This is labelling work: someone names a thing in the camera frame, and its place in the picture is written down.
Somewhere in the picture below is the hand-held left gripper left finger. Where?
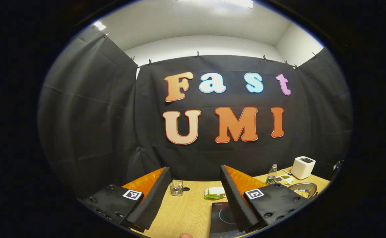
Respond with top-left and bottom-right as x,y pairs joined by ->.
81,166 -> 173,234

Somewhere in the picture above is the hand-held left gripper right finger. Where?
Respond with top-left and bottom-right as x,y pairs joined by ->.
219,164 -> 312,234

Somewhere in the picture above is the black induction cooktop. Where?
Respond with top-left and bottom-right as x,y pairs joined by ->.
209,201 -> 247,238

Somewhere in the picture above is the steel pot with beans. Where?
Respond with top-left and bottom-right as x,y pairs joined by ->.
287,182 -> 318,199

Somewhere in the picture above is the sandwich with lettuce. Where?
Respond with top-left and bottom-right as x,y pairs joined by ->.
204,186 -> 227,200

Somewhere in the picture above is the metal mesh utensil holder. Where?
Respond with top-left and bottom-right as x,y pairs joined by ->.
170,180 -> 184,197

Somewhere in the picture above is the white toaster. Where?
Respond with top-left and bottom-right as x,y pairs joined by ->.
290,156 -> 316,180

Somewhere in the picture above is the clear plastic water bottle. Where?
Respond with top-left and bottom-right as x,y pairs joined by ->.
265,164 -> 278,185

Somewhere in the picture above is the white divided bean tray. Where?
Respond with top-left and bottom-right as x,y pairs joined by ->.
274,174 -> 295,186

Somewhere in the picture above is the black backdrop cloth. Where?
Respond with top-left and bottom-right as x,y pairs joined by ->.
37,29 -> 354,200

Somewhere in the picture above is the large ceiling light panel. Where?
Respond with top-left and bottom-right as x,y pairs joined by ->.
176,0 -> 254,9

